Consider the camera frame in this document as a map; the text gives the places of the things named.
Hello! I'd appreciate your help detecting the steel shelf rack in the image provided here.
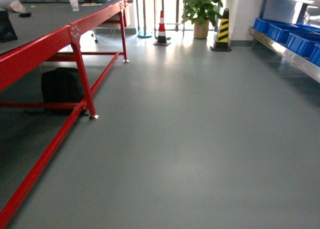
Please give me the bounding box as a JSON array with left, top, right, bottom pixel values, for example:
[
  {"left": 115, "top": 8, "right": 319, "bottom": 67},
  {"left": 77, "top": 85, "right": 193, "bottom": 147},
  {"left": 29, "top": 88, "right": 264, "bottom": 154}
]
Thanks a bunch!
[{"left": 248, "top": 0, "right": 320, "bottom": 82}]

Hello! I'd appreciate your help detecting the red white traffic cone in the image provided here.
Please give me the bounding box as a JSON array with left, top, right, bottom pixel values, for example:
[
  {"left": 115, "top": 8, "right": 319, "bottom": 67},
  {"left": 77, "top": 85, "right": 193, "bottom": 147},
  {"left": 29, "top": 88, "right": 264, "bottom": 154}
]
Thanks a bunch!
[{"left": 153, "top": 10, "right": 171, "bottom": 46}]

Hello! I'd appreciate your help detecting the yellow black traffic cone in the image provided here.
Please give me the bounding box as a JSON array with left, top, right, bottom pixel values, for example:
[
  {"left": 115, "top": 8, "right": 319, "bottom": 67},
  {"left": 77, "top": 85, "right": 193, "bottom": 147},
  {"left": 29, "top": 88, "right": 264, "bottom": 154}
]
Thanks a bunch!
[{"left": 210, "top": 8, "right": 232, "bottom": 52}]

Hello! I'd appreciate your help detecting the red framed work table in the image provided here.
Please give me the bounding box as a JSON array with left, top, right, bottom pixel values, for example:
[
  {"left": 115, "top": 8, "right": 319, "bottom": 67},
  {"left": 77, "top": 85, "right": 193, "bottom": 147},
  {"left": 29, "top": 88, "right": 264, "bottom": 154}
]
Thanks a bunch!
[{"left": 0, "top": 0, "right": 130, "bottom": 228}]

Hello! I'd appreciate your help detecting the black backpack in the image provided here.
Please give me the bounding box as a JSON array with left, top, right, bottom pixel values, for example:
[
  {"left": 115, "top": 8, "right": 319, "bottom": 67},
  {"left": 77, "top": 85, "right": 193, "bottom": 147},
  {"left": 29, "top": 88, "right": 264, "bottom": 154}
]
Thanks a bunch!
[{"left": 41, "top": 67, "right": 85, "bottom": 103}]

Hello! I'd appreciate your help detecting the green potted plant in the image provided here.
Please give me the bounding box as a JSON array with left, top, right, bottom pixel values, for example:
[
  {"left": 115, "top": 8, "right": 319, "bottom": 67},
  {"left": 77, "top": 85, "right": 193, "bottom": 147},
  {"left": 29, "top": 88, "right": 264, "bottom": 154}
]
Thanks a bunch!
[{"left": 181, "top": 0, "right": 224, "bottom": 40}]

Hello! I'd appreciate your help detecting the white paper cup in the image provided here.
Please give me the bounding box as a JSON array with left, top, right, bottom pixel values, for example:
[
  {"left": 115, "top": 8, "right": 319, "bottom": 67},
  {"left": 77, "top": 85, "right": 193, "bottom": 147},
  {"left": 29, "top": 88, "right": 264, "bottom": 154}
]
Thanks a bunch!
[{"left": 69, "top": 0, "right": 80, "bottom": 12}]

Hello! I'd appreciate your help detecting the blue floor bin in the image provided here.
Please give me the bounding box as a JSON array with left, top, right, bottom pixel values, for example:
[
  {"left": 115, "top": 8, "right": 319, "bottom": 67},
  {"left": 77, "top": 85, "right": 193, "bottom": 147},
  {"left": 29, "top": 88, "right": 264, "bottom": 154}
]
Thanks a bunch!
[
  {"left": 266, "top": 24, "right": 309, "bottom": 44},
  {"left": 253, "top": 17, "right": 280, "bottom": 34},
  {"left": 308, "top": 43, "right": 320, "bottom": 67},
  {"left": 285, "top": 32, "right": 320, "bottom": 58}
]

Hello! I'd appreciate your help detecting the black device right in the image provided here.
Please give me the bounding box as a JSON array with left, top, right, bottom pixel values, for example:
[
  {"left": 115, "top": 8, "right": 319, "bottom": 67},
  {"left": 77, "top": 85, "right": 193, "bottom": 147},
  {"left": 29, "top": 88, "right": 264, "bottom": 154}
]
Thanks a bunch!
[{"left": 0, "top": 8, "right": 18, "bottom": 43}]

